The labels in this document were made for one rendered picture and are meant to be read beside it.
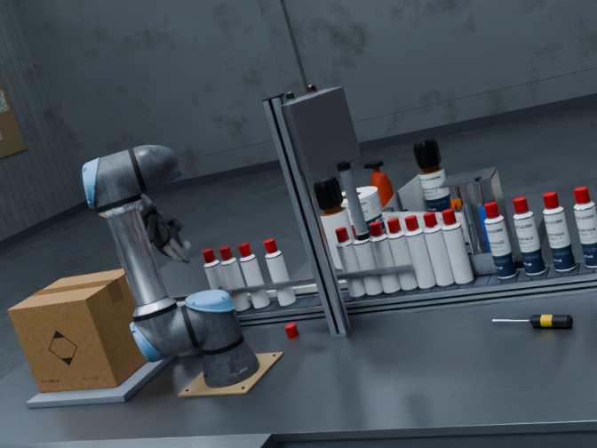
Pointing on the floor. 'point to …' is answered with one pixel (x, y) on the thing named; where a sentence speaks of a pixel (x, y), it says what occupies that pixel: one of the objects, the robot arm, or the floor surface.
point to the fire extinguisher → (380, 182)
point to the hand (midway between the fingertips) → (185, 260)
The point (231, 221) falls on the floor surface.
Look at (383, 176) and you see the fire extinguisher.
